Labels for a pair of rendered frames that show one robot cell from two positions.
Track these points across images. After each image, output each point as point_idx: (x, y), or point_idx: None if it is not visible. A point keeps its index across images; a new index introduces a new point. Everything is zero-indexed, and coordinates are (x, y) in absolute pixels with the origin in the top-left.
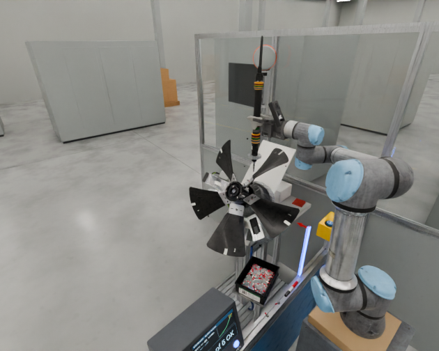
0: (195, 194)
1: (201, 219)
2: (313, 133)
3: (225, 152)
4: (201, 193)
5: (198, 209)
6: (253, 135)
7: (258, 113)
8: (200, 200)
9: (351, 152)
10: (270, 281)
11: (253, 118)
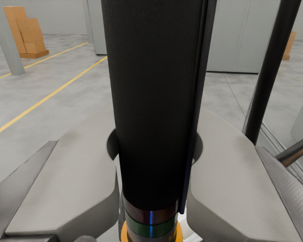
0: (121, 199)
1: (119, 239)
2: None
3: (193, 162)
4: (123, 208)
5: (119, 223)
6: (120, 240)
7: (125, 114)
8: (121, 214)
9: None
10: None
11: (44, 151)
